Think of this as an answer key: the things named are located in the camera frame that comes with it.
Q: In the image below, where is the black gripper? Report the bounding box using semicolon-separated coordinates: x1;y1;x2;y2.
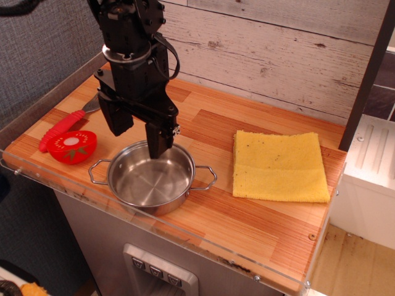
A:
95;52;179;159

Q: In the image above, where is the yellow cloth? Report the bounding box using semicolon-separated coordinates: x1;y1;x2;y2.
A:
233;131;330;203

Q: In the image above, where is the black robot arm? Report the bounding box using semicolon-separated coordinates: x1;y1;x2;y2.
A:
88;1;180;159

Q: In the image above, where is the red toy tomato half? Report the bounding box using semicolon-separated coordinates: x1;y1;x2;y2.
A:
47;130;98;165

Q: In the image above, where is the grey toy fridge cabinet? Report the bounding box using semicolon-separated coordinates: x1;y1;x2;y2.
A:
56;192;281;295

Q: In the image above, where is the clear acrylic table guard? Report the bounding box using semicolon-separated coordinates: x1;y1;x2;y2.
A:
2;144;331;295

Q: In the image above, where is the silver dispenser button panel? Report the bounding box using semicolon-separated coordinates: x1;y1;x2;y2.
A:
123;244;199;295

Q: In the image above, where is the yellow object bottom left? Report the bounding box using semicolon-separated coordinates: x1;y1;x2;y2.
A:
20;282;49;296

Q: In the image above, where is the white toy sink unit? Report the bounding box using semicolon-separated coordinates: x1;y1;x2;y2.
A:
330;115;394;249

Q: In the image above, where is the steel pot with handles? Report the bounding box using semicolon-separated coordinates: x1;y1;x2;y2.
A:
88;141;217;216

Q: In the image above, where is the fork with red handle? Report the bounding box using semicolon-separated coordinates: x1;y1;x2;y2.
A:
38;93;100;152

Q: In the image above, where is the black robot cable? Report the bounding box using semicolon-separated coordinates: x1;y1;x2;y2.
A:
152;32;181;81

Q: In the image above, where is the dark right shelf post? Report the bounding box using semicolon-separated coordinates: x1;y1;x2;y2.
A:
338;0;394;152

